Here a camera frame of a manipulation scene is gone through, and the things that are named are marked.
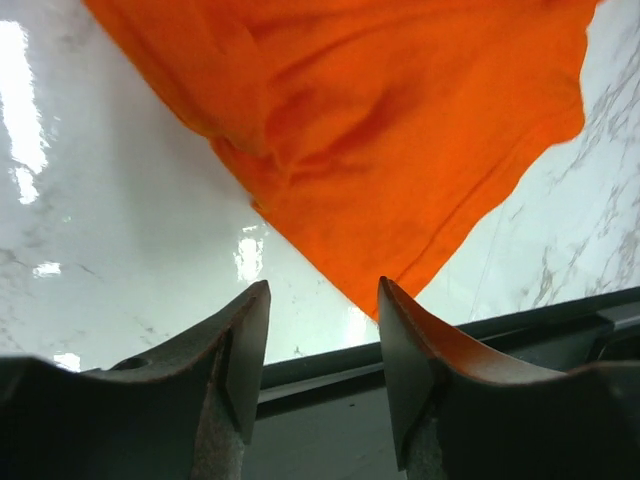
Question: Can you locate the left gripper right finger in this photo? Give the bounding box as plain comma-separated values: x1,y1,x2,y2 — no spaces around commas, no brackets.
378,278,639,479

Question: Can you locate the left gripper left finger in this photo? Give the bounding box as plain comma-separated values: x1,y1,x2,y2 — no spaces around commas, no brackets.
1,281,271,479

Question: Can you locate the orange t shirt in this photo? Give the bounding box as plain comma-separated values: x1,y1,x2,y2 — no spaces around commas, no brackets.
88,1,596,316

